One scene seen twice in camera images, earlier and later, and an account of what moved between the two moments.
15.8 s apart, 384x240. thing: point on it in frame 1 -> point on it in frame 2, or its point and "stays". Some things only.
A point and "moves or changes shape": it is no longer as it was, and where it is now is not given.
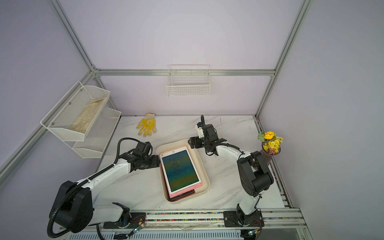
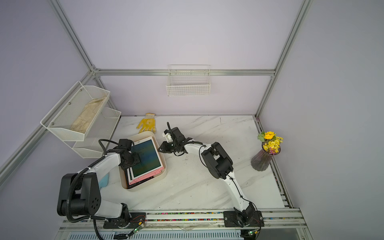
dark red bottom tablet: [178, 196] -> [127, 182]
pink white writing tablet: [180, 172] moves or changes shape
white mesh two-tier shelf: [80, 119] stays
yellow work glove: [148, 124] stays
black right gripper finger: [194, 140] -> [165, 146]
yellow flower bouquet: [272, 141] stays
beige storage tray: [198, 162] -> [160, 177]
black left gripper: [155, 162] -> [137, 157]
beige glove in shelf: [81, 123] stays
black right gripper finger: [196, 144] -> [166, 147]
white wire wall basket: [188, 80] stays
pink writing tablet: [180, 179] -> [138, 171]
